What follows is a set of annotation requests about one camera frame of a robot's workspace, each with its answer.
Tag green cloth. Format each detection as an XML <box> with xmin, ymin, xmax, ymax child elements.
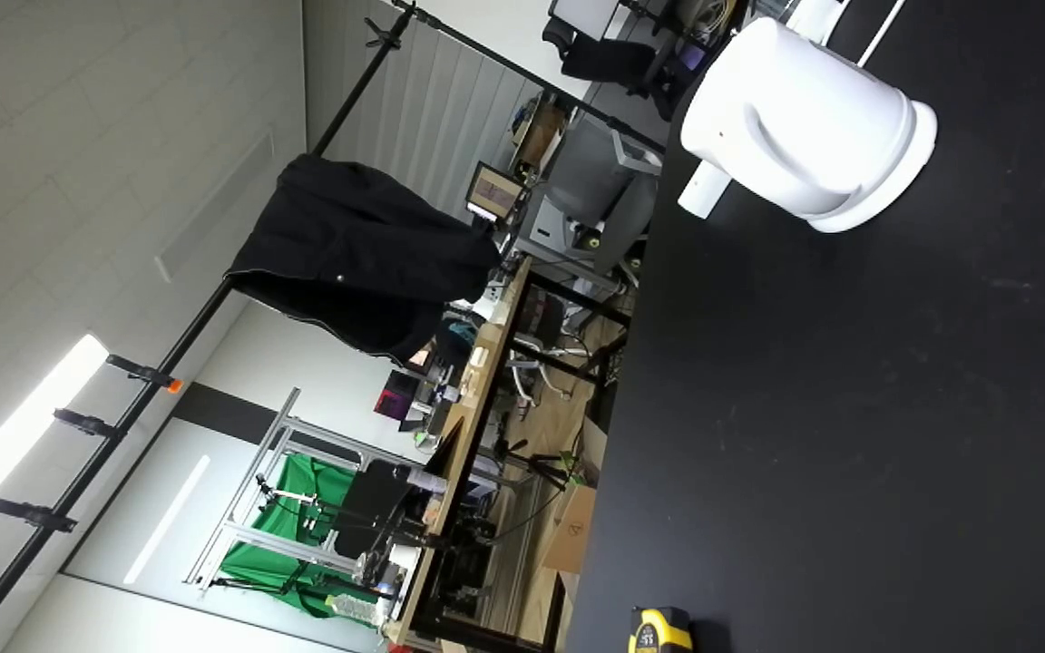
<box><xmin>217</xmin><ymin>453</ymin><xmax>380</xmax><ymax>627</ymax></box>

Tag black backdrop pole with clamps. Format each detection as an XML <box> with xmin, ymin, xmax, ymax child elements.
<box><xmin>0</xmin><ymin>0</ymin><xmax>669</xmax><ymax>653</ymax></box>

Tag grey machine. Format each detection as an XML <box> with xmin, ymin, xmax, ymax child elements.
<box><xmin>521</xmin><ymin>116</ymin><xmax>665</xmax><ymax>275</ymax></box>

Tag yellow tape measure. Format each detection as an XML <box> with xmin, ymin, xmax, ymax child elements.
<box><xmin>628</xmin><ymin>607</ymin><xmax>695</xmax><ymax>653</ymax></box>

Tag wooden table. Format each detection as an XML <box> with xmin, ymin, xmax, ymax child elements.
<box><xmin>385</xmin><ymin>258</ymin><xmax>534</xmax><ymax>650</ymax></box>

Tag black panel on stand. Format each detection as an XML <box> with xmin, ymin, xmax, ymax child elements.
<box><xmin>332</xmin><ymin>459</ymin><xmax>416</xmax><ymax>560</ymax></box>

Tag aluminium frame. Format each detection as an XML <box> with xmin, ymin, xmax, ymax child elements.
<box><xmin>182</xmin><ymin>387</ymin><xmax>437</xmax><ymax>601</ymax></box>

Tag small monitor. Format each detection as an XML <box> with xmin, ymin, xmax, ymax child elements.
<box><xmin>465</xmin><ymin>161</ymin><xmax>529</xmax><ymax>224</ymax></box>

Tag black jacket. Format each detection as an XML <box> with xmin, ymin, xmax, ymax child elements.
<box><xmin>225</xmin><ymin>153</ymin><xmax>503</xmax><ymax>365</ymax></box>

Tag grey vertical blinds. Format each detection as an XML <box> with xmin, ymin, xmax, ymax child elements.
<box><xmin>304</xmin><ymin>0</ymin><xmax>543</xmax><ymax>221</ymax></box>

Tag black office chair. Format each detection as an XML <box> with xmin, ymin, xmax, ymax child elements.
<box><xmin>542</xmin><ymin>15</ymin><xmax>679</xmax><ymax>99</ymax></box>

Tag cardboard box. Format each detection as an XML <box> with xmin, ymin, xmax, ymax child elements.
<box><xmin>541</xmin><ymin>483</ymin><xmax>599</xmax><ymax>576</ymax></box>

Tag black tripod stand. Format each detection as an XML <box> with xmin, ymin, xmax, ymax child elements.
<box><xmin>492</xmin><ymin>438</ymin><xmax>572</xmax><ymax>492</ymax></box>

